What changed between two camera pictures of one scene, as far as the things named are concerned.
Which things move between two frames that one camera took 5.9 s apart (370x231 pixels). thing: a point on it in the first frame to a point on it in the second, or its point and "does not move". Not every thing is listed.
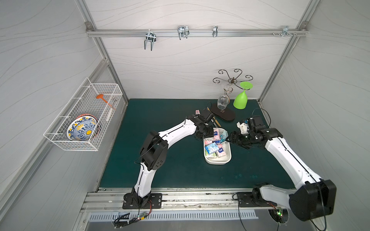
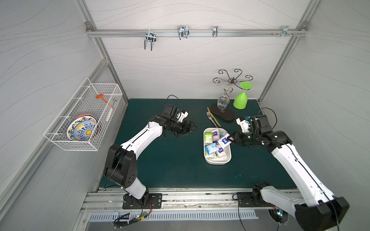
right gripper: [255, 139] does not move
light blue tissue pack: [212, 148] does not move
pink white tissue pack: [220, 152] does not move
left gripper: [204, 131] to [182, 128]
